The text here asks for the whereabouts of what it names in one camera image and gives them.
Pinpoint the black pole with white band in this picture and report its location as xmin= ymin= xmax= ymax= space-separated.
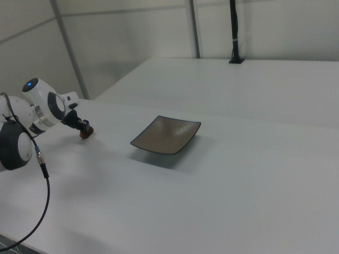
xmin=228 ymin=0 xmax=245 ymax=65

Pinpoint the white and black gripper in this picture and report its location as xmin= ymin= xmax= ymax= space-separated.
xmin=61 ymin=90 xmax=91 ymax=132

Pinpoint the black cable with metal connector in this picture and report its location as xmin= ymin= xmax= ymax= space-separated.
xmin=0 ymin=92 xmax=51 ymax=251

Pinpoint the small reddish-brown round food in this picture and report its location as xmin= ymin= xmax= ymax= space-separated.
xmin=79 ymin=126 xmax=95 ymax=140

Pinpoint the square brown ceramic plate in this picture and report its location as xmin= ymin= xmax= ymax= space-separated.
xmin=130 ymin=115 xmax=202 ymax=155

